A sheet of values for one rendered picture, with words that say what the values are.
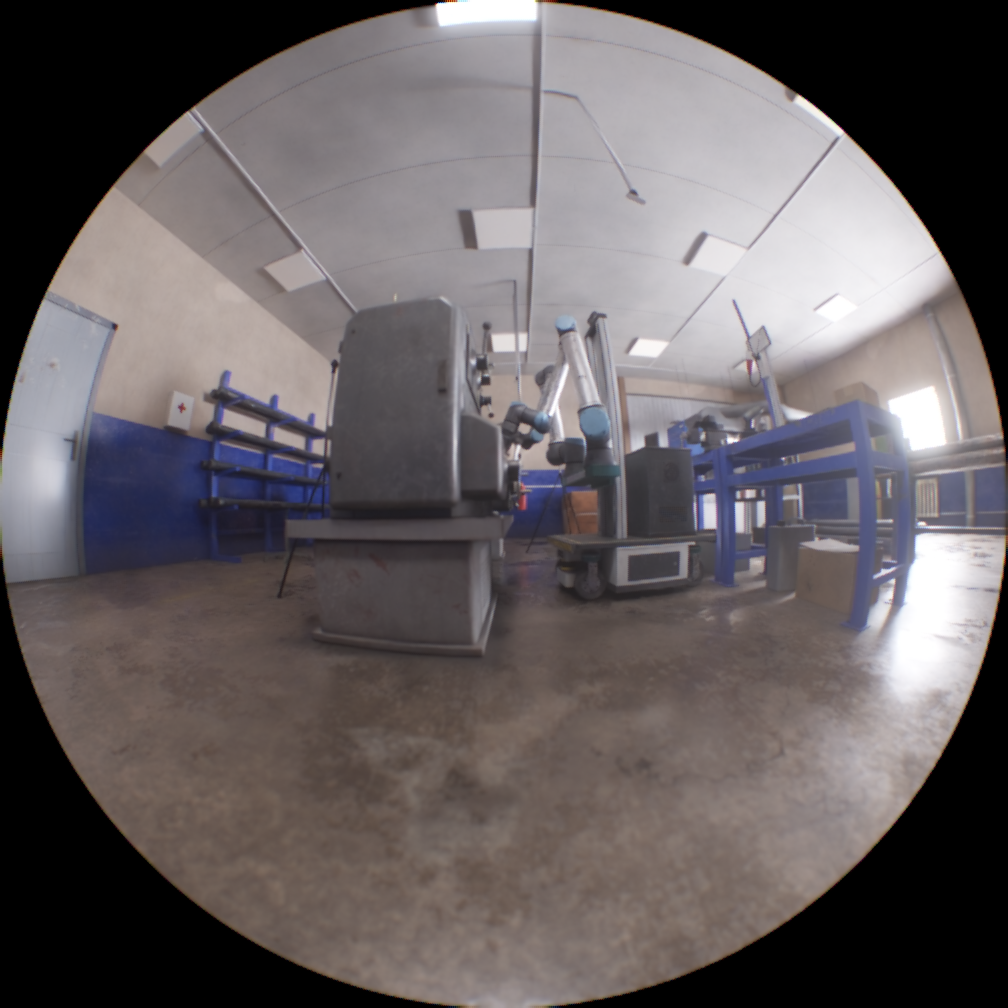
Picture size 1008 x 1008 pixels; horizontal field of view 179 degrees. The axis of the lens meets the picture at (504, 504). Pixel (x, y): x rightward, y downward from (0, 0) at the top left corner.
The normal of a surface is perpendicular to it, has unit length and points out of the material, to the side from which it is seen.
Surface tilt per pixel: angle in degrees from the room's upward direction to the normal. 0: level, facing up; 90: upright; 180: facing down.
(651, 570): 90
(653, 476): 90
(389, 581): 90
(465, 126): 180
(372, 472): 90
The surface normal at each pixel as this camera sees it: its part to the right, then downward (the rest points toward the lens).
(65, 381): 1.00, -0.02
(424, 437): -0.04, -0.03
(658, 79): 0.02, 1.00
